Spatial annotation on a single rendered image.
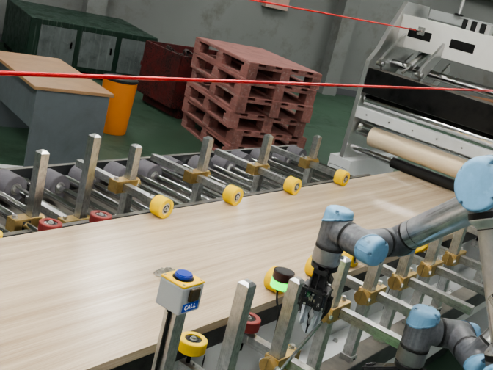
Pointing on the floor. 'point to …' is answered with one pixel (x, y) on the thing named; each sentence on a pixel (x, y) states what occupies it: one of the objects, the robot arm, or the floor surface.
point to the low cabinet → (75, 38)
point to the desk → (51, 107)
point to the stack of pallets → (247, 97)
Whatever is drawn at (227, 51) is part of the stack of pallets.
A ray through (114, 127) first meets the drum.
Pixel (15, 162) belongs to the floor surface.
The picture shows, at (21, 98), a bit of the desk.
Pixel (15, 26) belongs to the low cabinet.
